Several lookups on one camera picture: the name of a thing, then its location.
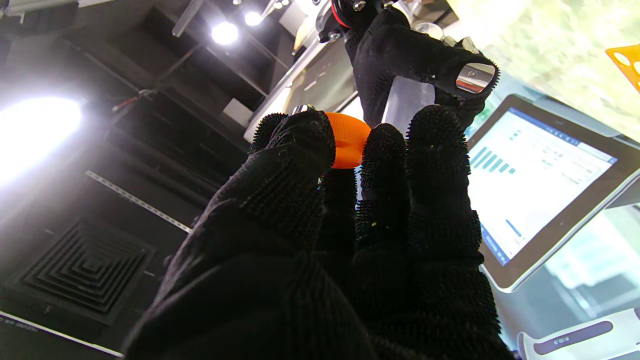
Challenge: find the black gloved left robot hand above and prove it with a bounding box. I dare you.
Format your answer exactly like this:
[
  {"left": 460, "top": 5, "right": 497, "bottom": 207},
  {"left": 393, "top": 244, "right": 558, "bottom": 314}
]
[{"left": 122, "top": 105, "right": 516, "bottom": 360}]

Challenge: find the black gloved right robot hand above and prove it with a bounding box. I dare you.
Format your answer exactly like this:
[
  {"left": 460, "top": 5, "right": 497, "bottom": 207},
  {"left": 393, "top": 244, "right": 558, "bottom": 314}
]
[{"left": 345, "top": 6, "right": 501, "bottom": 127}]

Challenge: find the clear plastic test tube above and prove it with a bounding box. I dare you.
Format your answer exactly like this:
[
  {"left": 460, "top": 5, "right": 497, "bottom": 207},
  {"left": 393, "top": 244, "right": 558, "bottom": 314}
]
[{"left": 382, "top": 75, "right": 437, "bottom": 135}]

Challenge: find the orange screw cap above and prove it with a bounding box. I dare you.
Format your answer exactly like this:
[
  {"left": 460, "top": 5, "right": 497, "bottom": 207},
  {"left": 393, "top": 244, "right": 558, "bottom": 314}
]
[{"left": 325, "top": 112, "right": 372, "bottom": 170}]

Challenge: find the orange test tube rack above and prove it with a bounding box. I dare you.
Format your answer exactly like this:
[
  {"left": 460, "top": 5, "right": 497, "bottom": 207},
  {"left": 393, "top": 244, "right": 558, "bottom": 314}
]
[{"left": 605, "top": 44, "right": 640, "bottom": 94}]

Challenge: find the square ceiling air vent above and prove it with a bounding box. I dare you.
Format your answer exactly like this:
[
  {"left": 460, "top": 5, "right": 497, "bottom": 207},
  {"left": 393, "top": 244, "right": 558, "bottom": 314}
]
[{"left": 20, "top": 219, "right": 157, "bottom": 327}]

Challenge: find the printed laboratory backdrop poster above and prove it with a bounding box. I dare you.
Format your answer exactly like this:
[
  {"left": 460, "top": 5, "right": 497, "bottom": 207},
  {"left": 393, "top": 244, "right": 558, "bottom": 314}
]
[{"left": 345, "top": 70, "right": 640, "bottom": 360}]

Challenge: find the large bright ceiling light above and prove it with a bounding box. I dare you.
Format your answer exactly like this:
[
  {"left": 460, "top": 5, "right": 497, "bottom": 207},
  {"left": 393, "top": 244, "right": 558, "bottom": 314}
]
[{"left": 0, "top": 95, "right": 84, "bottom": 187}]

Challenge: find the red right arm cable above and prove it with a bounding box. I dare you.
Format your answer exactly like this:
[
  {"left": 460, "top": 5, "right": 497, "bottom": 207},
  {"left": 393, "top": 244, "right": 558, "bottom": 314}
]
[{"left": 331, "top": 0, "right": 352, "bottom": 29}]

